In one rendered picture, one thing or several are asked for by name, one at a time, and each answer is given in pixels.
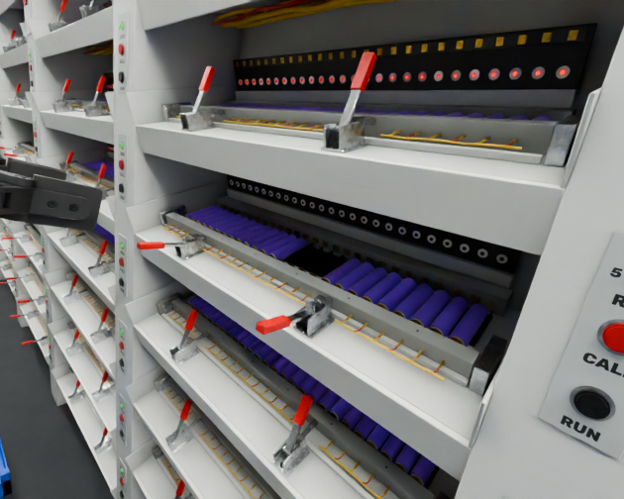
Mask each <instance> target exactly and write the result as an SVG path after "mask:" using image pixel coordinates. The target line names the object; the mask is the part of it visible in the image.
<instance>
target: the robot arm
mask: <svg viewBox="0 0 624 499"><path fill-rule="evenodd" d="M6 160H7V159H6V158H3V157H0V218H2V219H6V220H11V221H17V222H25V223H29V224H37V225H45V226H53V227H61V228H69V229H76V230H84V231H92V230H94V229H95V228H96V224H97V219H98V215H99V210H100V206H101V201H102V197H103V192H102V190H101V189H99V188H97V187H92V186H88V185H83V184H78V183H74V182H69V181H65V180H66V177H67V174H66V172H65V171H64V170H62V169H58V168H54V167H50V166H45V165H41V164H37V163H33V162H29V161H24V160H20V159H16V158H13V157H8V160H7V165H6Z"/></svg>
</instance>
